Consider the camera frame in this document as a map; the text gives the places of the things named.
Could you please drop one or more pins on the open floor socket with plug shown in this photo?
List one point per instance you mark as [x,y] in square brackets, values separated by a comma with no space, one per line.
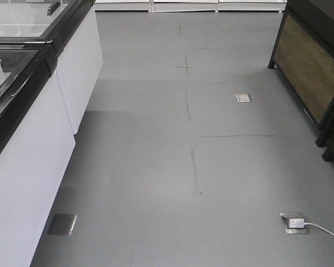
[294,223]

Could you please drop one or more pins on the wooden black-framed produce stand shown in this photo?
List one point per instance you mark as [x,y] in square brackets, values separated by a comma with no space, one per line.
[304,52]

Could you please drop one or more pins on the far white chest freezer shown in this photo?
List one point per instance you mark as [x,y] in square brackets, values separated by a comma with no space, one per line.
[68,27]

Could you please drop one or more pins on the closed steel floor socket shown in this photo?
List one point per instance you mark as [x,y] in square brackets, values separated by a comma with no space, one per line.
[62,224]

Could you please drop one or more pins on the far steel floor socket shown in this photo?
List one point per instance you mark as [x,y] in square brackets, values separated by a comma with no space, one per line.
[243,98]

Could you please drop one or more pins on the near white chest freezer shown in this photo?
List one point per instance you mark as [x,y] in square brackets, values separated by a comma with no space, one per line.
[36,143]

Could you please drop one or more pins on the white chest freezer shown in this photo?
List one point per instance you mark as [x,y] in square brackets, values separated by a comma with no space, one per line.
[36,143]
[68,27]

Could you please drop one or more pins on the white shelf base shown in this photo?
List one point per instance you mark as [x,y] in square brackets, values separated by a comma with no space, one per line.
[162,6]

